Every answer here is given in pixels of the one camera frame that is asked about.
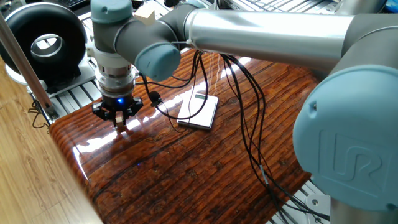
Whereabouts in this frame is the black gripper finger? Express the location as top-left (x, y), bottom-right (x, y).
top-left (121, 96), bottom-right (144, 126)
top-left (91, 100), bottom-right (119, 127)

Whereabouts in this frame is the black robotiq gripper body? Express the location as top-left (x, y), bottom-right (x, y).
top-left (102, 93), bottom-right (134, 114)

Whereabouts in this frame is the silver digital pocket scale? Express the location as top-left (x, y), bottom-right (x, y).
top-left (176, 92), bottom-right (219, 131)

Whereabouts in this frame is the glossy wood grain board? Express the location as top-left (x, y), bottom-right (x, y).
top-left (49, 48), bottom-right (321, 224)

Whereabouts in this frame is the large pale wooden cube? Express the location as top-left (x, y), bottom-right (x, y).
top-left (134, 6), bottom-right (156, 26)

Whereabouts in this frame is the black keyboard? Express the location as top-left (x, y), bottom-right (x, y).
top-left (58, 0), bottom-right (88, 9)

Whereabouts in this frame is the black gripper cable with plug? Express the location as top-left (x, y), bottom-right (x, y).
top-left (135, 51), bottom-right (210, 133)

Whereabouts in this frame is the thin black floor cable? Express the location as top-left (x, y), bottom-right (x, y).
top-left (27, 99), bottom-right (50, 130)

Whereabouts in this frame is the black ring-shaped device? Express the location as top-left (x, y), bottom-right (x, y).
top-left (0, 2), bottom-right (99, 99)

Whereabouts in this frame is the aluminium frame post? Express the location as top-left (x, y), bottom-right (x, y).
top-left (0, 12), bottom-right (60, 121)

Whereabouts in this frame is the black cable with grey sleeve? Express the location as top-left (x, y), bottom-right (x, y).
top-left (222, 54), bottom-right (290, 224)

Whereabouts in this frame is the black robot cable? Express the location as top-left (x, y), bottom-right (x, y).
top-left (220, 53), bottom-right (331, 224)

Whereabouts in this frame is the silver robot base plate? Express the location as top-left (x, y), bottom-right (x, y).
top-left (306, 194), bottom-right (331, 224)

